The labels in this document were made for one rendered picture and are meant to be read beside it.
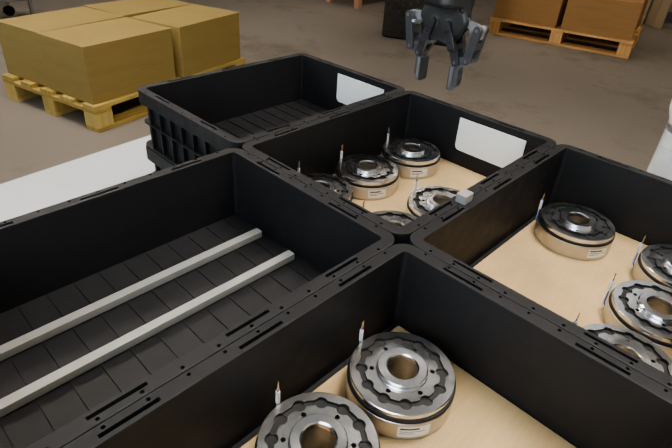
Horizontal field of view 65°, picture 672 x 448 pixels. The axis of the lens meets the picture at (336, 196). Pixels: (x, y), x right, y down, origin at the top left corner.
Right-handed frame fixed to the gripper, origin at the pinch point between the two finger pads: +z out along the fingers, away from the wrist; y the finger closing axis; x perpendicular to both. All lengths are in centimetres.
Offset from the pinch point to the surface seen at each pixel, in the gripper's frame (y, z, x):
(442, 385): -30, 14, 38
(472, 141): -4.6, 12.0, -7.3
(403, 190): -2.2, 17.4, 7.9
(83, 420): -18, 7, 65
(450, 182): -5.7, 17.4, -0.6
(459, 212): -19.8, 7.3, 21.5
